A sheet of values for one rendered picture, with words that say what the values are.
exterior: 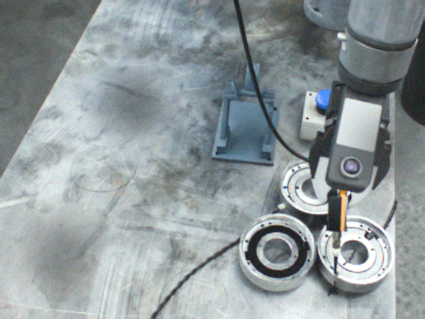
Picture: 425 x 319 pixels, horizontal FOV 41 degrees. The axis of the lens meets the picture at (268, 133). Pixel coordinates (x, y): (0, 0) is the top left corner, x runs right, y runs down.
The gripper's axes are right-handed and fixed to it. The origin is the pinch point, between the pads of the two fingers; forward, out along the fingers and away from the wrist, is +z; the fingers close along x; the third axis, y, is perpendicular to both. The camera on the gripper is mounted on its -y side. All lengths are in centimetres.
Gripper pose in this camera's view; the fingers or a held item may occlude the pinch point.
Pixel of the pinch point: (337, 203)
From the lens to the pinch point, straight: 74.2
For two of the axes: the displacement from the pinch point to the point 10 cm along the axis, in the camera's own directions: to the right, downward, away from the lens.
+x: -9.8, -1.8, 0.5
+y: 1.5, -6.4, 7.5
